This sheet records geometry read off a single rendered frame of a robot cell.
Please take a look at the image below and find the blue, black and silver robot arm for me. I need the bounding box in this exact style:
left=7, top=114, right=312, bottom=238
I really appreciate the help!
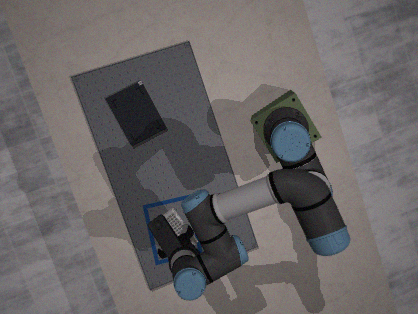
left=147, top=107, right=350, bottom=301

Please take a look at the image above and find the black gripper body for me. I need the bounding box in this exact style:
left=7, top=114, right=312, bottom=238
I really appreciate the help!
left=168, top=233, right=200, bottom=272

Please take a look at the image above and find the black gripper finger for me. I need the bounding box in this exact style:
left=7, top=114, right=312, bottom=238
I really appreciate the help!
left=157, top=246, right=165, bottom=259
left=180, top=224, right=197, bottom=245

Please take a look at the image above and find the blue tape outline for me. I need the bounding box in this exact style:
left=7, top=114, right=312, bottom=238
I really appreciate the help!
left=143, top=195, right=202, bottom=265

